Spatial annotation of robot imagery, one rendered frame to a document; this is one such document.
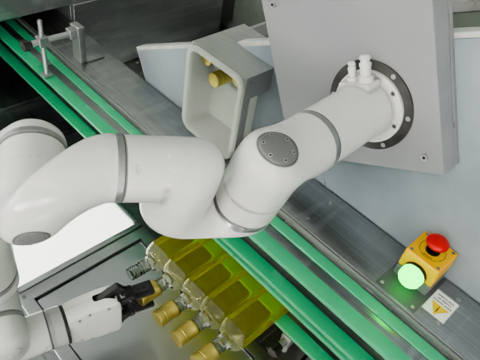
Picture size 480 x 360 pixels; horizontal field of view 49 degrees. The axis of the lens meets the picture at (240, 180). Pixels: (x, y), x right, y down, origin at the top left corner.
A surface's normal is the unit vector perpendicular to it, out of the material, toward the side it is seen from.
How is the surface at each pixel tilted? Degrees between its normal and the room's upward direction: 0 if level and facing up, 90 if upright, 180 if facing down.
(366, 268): 90
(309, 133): 94
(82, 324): 72
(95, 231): 90
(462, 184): 0
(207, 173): 79
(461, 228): 0
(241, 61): 90
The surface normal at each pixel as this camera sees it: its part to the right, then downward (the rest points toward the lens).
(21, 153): -0.01, -0.62
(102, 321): 0.45, 0.67
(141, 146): 0.31, -0.55
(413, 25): -0.69, 0.42
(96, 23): 0.68, 0.57
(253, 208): -0.18, 0.76
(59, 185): 0.34, 0.04
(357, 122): 0.61, -0.11
